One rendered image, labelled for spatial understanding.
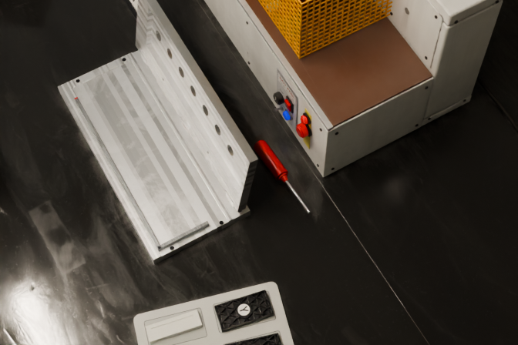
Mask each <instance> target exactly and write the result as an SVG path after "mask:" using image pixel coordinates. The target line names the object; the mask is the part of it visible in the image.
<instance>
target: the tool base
mask: <svg viewBox="0 0 518 345"><path fill-rule="evenodd" d="M123 58H125V59H126V61H125V62H124V61H122V59H123ZM77 79H79V80H80V82H76V80H77ZM58 89H59V92H60V94H61V96H62V97H63V99H64V101H65V103H66V105H67V106H68V108H69V111H70V112H71V113H72V116H73V118H74V120H75V121H76V123H77V125H78V127H79V128H80V130H81V132H82V134H83V136H84V137H85V139H86V141H87V143H88V144H89V147H90V149H91V150H92V152H93V154H94V156H95V157H96V159H97V161H98V163H99V165H100V167H101V168H102V170H103V172H104V174H105V176H106V178H107V179H108V181H109V183H110V185H111V187H112V188H113V191H114V192H115V194H116V196H117V198H118V199H119V201H120V203H121V205H122V207H123V208H124V210H125V212H126V214H127V216H128V217H129V220H130V222H131V223H132V224H133V227H134V229H135V231H136V232H137V234H138V236H139V238H140V239H141V241H142V243H143V245H144V246H145V248H146V251H147V252H148V254H149V255H150V258H151V260H152V261H153V263H154V264H157V263H158V262H160V261H162V260H164V259H166V258H168V257H170V256H172V255H174V254H176V253H178V252H180V251H181V250H184V249H186V248H187V247H189V246H192V245H193V244H195V243H197V242H199V241H201V240H202V239H205V238H207V237H208V236H211V235H213V234H215V233H216V232H218V231H220V230H222V229H224V228H226V227H228V226H230V225H232V224H234V223H236V222H237V221H239V220H241V219H243V218H245V217H247V216H249V215H250V214H251V211H250V210H249V208H248V206H246V209H243V210H241V211H239V212H237V211H236V209H235V208H234V205H233V203H234V202H233V200H232V199H231V198H230V196H229V194H228V193H227V191H226V190H225V191H224V189H223V187H222V186H221V184H220V183H219V181H218V180H217V177H216V176H214V175H213V173H212V172H211V171H210V169H209V167H208V165H207V164H206V162H205V161H204V158H203V157H202V155H201V154H200V150H199V149H198V147H197V145H196V143H195V142H194V140H193V139H192V137H191V135H190V134H189V132H188V128H187V125H186V124H185V122H184V121H183V119H182V118H180V117H179V116H178V115H177V112H176V111H175V109H174V107H173V106H172V104H171V103H169V102H168V100H167V98H166V96H165V95H164V94H163V92H162V90H161V88H160V87H159V85H158V84H157V82H156V78H155V76H154V75H153V73H152V72H151V70H150V68H149V66H148V65H147V63H146V59H145V57H144V56H143V53H142V52H141V51H139V50H138V51H136V52H131V53H130V54H128V55H125V56H123V57H121V58H119V59H116V60H114V61H112V62H110V63H108V64H105V65H103V66H101V67H99V68H97V69H94V70H92V71H91V72H88V73H86V74H84V75H81V76H80V77H78V78H75V79H73V80H71V81H69V82H66V83H64V84H62V85H60V86H58ZM76 97H78V99H79V101H80V102H81V104H82V106H83V108H84V109H85V111H86V113H87V115H88V117H89V119H90V120H91V122H92V124H93V126H94V127H95V129H96V131H97V132H98V134H99V137H100V138H101V140H102V141H103V144H104V146H105V147H106V149H107V151H108V153H109V154H110V156H111V158H112V160H113V161H114V163H115V165H116V167H117V169H118V170H119V172H120V174H121V176H122V178H123V179H124V181H125V183H126V185H127V186H128V188H129V190H130V192H131V193H132V195H133V198H134V199H135V200H136V203H137V205H138V206H139V208H140V210H141V212H142V213H143V215H144V217H145V219H146V221H147V222H148V224H149V226H150V228H151V230H152V231H153V233H154V235H155V237H156V238H157V240H158V242H159V244H160V245H161V244H163V243H165V242H167V241H169V240H171V239H173V238H175V237H177V236H179V235H180V234H182V233H185V232H186V231H188V230H190V229H193V228H194V227H196V226H199V225H200V224H202V223H205V222H206V221H207V222H208V223H209V226H208V227H206V228H204V229H202V230H200V231H198V232H197V233H195V234H193V235H191V236H188V237H187V238H185V239H182V240H181V241H179V242H177V243H174V244H173V245H172V246H174V250H170V246H169V247H167V248H166V249H164V250H161V251H158V249H157V248H156V246H155V244H154V242H153V241H152V239H151V237H150V235H149V233H148V232H147V230H146V227H145V226H144V225H143V222H142V220H141V219H140V217H139V215H138V213H137V212H136V210H135V208H134V206H133V204H132V203H131V201H130V199H129V197H128V196H127V194H126V192H125V190H124V188H123V186H122V185H121V183H120V181H119V179H118V178H117V176H116V174H115V172H114V171H113V168H112V166H111V165H110V164H109V161H108V159H107V158H106V156H105V154H104V152H103V151H102V149H101V147H100V145H99V143H98V142H97V140H96V137H95V136H94V135H93V132H92V130H91V129H90V127H89V125H88V123H87V122H86V120H85V118H84V116H83V115H82V113H81V111H80V109H79V107H78V106H77V104H76V102H75V99H74V98H76ZM220 221H223V222H224V224H223V225H220V224H219V222H220Z"/></svg>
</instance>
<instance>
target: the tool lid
mask: <svg viewBox="0 0 518 345"><path fill-rule="evenodd" d="M136 47H137V48H138V50H139V51H141V52H142V53H143V56H144V57H145V59H146V63H147V65H148V66H149V68H150V70H151V72H152V73H153V75H154V76H155V78H156V82H157V84H158V85H159V87H160V88H161V90H162V92H163V94H164V95H165V96H166V98H167V100H168V102H169V103H171V104H172V106H173V107H174V109H175V111H176V112H177V115H178V116H179V117H180V118H182V119H183V121H184V122H185V124H186V125H187V128H188V132H189V134H190V135H191V137H192V139H193V140H194V142H195V143H196V145H197V147H198V149H199V150H200V154H201V155H202V157H203V159H204V161H205V162H206V164H207V165H208V167H209V169H210V171H211V172H212V173H213V175H214V176H216V177H217V180H218V181H219V183H220V184H221V186H222V187H223V189H224V191H225V190H226V191H227V193H228V194H229V196H230V198H231V199H232V200H233V202H234V203H233V205H234V208H235V209H236V211H237V212H239V211H241V210H243V209H246V205H247V200H248V196H249V194H250V191H251V185H252V182H253V178H254V174H255V170H256V167H257V162H258V158H257V157H256V155H255V153H254V151H253V150H252V148H251V147H250V146H249V144H248V142H247V140H246V139H245V138H244V136H243V134H242V133H241V131H240V130H239V129H238V127H237V125H236V123H235V122H234V120H233V119H232V118H231V116H230V114H229V112H228V111H227V110H226V108H225V107H224V104H223V103H222V102H221V100H220V99H219V97H218V96H217V94H216V92H215V91H214V89H213V88H212V86H211V85H210V83H209V82H208V80H207V78H206V77H205V75H204V74H203V72H202V71H201V69H200V67H199V66H198V64H197V63H196V61H195V60H194V58H193V56H192V55H191V54H190V52H189V50H188V49H187V47H186V46H185V45H184V43H183V41H182V39H181V38H180V36H179V35H178V33H177V31H176V30H175V28H174V27H173V26H172V24H171V22H170V20H169V19H168V18H167V16H166V15H165V13H164V11H163V10H162V8H161V7H160V5H159V3H158V2H157V0H138V4H137V18H136ZM171 53H172V54H171ZM194 89H195V90H194ZM218 127H219V128H218ZM219 129H220V130H219ZM231 148H232V149H231ZM232 150H233V151H232Z"/></svg>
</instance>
